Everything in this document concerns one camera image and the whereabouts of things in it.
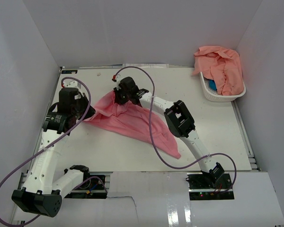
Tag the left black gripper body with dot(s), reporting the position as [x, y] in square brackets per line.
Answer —
[80, 109]

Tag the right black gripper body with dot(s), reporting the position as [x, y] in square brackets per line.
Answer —
[122, 96]

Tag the pink t shirt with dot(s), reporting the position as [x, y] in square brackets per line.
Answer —
[133, 121]

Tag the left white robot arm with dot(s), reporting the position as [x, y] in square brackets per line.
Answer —
[40, 194]

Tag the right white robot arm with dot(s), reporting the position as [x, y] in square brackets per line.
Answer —
[179, 121]

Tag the black label sticker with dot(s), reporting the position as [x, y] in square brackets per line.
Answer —
[69, 71]

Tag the white plastic basket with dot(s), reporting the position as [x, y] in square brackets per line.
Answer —
[212, 95]

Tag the blue cloth in basket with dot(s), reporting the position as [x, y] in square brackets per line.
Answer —
[212, 85]

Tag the salmon orange t shirt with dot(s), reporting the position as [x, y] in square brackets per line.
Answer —
[221, 65]

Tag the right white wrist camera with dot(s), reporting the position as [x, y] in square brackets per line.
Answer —
[116, 79]

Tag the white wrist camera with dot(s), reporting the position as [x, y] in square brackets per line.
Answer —
[116, 79]
[72, 84]

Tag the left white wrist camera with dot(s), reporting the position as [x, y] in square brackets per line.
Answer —
[72, 84]

